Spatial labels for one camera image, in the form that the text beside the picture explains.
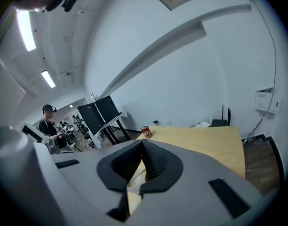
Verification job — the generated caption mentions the grey wall cable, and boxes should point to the grey wall cable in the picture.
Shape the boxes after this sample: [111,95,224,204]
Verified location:
[238,0,277,141]

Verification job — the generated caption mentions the white-topped black stand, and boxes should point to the white-topped black stand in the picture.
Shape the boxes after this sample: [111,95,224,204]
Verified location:
[90,111,132,150]

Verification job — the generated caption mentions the long ceiling light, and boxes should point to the long ceiling light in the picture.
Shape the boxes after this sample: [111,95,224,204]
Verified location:
[41,70,57,89]
[16,8,37,52]

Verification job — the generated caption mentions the red drink can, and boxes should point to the red drink can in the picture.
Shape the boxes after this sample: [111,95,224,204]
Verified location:
[140,124,154,139]

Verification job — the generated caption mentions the white cardboard box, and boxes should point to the white cardboard box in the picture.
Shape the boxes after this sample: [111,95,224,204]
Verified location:
[194,121,212,129]

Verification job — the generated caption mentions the black router with antennas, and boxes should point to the black router with antennas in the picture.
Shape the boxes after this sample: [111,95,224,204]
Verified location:
[210,105,232,128]

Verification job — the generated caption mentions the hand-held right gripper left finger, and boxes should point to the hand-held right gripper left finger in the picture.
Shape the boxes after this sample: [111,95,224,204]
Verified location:
[50,139,143,222]

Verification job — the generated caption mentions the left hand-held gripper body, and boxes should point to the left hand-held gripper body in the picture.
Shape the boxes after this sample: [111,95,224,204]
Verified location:
[19,120,64,154]

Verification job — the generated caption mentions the white wall junction box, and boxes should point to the white wall junction box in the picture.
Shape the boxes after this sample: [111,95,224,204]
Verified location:
[255,87,280,114]

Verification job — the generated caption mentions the bundle of floor cables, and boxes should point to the bundle of floor cables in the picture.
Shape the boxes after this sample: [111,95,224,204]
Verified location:
[242,130,257,144]

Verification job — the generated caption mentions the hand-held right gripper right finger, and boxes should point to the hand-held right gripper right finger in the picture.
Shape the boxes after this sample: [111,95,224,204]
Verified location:
[126,138,263,221]

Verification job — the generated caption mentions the white cup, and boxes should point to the white cup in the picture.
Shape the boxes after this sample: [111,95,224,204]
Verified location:
[126,160,148,195]

